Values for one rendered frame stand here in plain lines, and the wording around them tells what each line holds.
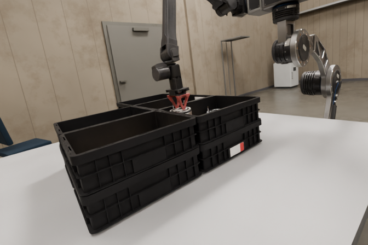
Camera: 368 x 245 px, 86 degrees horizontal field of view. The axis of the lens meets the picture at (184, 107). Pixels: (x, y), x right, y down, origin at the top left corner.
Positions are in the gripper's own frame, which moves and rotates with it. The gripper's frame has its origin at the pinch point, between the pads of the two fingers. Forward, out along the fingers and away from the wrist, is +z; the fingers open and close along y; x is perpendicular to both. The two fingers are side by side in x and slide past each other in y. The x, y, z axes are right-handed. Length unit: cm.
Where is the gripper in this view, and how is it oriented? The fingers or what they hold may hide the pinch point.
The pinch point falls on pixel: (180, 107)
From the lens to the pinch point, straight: 91.8
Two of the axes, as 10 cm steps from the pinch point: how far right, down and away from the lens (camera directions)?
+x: 7.7, -2.7, 5.8
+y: 6.2, 0.8, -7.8
